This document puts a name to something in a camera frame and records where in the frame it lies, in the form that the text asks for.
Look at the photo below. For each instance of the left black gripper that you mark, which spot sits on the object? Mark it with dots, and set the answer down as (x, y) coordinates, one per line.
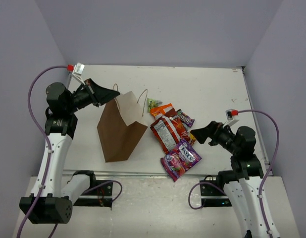
(94, 92)

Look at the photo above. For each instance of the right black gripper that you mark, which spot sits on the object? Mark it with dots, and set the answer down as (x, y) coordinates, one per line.
(201, 134)

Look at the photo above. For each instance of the purple Fox's candy bag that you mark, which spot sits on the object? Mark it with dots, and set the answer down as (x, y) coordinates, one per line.
(180, 159)

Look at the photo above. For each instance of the red Doritos chip bag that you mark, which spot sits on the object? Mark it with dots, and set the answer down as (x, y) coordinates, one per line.
(169, 130)

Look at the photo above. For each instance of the brown paper bag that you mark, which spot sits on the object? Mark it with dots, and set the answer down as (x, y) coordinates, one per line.
(121, 127)

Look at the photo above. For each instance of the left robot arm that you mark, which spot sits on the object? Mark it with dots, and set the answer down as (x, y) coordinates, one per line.
(49, 202)

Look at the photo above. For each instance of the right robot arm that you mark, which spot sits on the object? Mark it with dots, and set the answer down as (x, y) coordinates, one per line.
(244, 183)

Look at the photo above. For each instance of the yellow M&M's packet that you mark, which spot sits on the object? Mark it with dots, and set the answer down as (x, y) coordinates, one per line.
(192, 139)

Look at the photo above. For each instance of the brown M&M's packet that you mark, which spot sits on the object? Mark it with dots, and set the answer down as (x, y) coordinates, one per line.
(185, 119)

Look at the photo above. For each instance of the orange Reese's packet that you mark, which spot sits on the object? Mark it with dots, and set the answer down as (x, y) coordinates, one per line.
(161, 110)

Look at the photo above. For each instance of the green candy packet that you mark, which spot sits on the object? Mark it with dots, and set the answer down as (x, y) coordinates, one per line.
(152, 103)

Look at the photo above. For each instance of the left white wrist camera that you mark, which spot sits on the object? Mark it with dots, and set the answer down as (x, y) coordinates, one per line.
(77, 72)

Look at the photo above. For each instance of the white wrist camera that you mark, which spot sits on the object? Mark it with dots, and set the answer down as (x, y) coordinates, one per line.
(77, 72)
(232, 117)

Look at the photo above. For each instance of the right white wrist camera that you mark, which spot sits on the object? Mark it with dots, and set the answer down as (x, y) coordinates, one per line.
(232, 117)

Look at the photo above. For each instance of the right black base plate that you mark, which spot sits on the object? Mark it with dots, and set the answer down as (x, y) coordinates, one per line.
(211, 197)

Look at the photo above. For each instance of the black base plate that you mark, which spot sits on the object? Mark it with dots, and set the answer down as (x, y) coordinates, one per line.
(211, 197)
(99, 197)

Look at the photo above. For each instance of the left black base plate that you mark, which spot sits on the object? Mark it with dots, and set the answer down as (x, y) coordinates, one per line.
(99, 197)

